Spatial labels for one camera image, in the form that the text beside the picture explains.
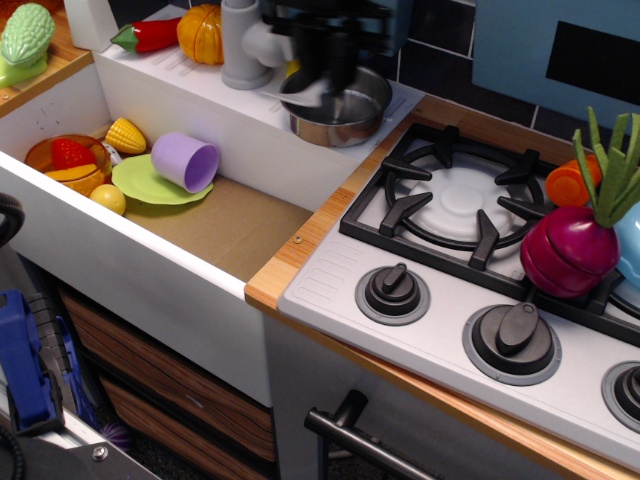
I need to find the right black stove knob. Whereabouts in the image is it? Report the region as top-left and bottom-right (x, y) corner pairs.
(601, 361), (639, 433)

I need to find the red toy strawberry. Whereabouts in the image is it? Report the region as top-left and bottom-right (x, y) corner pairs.
(51, 138), (96, 170)

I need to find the orange toy pumpkin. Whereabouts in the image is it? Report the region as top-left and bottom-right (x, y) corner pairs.
(177, 4), (224, 65)

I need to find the lower wooden drawer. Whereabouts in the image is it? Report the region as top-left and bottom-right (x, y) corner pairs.
(101, 378), (275, 479)

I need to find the black stove knob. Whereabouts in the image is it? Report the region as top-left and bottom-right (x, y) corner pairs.
(462, 302), (562, 387)
(355, 262), (431, 326)
(601, 361), (639, 433)

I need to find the black cable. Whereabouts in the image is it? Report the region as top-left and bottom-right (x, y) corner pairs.
(0, 424), (26, 480)

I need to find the left black stove knob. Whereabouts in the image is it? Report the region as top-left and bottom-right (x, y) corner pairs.
(355, 262), (431, 326)

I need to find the orange toy carrot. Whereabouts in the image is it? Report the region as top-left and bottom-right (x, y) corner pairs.
(545, 159), (590, 207)

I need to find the yellow toy corn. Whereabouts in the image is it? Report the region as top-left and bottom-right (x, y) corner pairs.
(105, 118), (147, 154)

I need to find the green plastic plate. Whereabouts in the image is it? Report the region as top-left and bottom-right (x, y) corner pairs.
(111, 154), (213, 205)

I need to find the yellow toy lemon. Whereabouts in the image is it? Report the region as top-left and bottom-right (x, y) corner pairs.
(89, 184), (126, 215)

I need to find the blue clamp tool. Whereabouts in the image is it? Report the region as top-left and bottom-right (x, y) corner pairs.
(1, 290), (100, 436)

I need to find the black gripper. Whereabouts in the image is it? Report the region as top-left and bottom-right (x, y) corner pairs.
(262, 1), (393, 95)

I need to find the purple plastic cup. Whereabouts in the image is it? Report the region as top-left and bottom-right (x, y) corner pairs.
(151, 132), (220, 194)

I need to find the wooden drawer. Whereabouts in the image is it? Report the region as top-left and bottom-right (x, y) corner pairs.
(58, 289), (277, 464)
(101, 378), (275, 479)

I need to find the white box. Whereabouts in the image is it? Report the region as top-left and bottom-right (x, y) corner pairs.
(64, 0), (119, 52)

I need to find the middle black stove knob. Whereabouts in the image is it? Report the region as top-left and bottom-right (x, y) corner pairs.
(462, 302), (562, 387)

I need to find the light blue toy pot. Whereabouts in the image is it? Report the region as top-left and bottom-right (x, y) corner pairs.
(614, 203), (640, 287)

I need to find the upper wooden drawer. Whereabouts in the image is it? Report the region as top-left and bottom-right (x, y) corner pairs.
(58, 289), (277, 464)

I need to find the orange toy fruit slice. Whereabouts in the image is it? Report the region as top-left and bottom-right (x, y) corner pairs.
(45, 164), (99, 182)

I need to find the red toy chili pepper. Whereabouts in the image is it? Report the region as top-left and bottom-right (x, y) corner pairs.
(111, 18), (180, 54)

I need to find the grey toy faucet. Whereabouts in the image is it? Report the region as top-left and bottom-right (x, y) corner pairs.
(221, 1), (294, 90)

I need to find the orange transparent bowl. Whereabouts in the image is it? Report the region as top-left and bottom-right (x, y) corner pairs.
(25, 134), (112, 196)

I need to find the purple toy beet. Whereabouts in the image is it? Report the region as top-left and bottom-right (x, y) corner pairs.
(520, 108), (639, 299)

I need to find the black stove grate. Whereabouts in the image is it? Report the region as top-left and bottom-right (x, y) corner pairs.
(339, 123), (639, 345)

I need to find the stainless steel pan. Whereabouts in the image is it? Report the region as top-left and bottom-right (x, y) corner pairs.
(280, 66), (392, 148)

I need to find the yellow toy banana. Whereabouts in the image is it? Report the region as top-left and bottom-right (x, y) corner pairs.
(285, 59), (301, 78)

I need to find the blue handled grey spatula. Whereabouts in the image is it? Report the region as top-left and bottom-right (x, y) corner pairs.
(260, 78), (343, 108)

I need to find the black oven door handle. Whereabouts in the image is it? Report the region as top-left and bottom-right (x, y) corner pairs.
(304, 389), (436, 479)

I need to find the green toy bitter gourd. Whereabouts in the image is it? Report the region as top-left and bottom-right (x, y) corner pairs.
(1, 3), (56, 88)

